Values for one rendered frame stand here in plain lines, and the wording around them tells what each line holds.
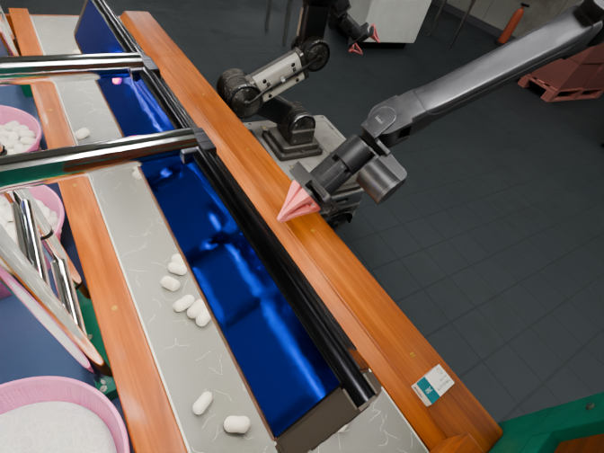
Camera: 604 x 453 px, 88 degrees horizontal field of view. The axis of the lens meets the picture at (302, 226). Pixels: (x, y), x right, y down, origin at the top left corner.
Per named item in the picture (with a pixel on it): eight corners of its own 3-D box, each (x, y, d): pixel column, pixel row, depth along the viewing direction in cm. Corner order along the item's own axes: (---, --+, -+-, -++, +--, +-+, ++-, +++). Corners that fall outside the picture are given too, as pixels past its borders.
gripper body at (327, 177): (322, 202, 52) (355, 173, 52) (289, 166, 57) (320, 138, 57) (333, 216, 58) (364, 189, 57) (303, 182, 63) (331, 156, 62)
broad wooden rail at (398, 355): (154, 56, 149) (147, 11, 136) (444, 448, 64) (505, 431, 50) (127, 57, 143) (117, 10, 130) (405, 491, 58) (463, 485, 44)
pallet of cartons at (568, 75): (599, 97, 459) (655, 38, 400) (555, 106, 393) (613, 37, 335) (541, 67, 507) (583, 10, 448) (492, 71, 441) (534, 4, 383)
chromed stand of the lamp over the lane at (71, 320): (180, 264, 68) (146, 42, 36) (219, 345, 59) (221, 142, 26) (78, 302, 59) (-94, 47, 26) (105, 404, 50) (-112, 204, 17)
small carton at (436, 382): (432, 367, 55) (439, 363, 53) (448, 386, 53) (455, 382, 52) (411, 386, 52) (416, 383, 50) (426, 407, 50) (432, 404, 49)
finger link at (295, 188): (284, 233, 53) (326, 196, 52) (263, 205, 57) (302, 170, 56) (299, 244, 59) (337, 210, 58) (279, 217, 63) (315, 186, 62)
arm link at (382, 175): (384, 126, 61) (386, 102, 53) (427, 166, 58) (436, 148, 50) (337, 167, 62) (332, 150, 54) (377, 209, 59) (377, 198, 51)
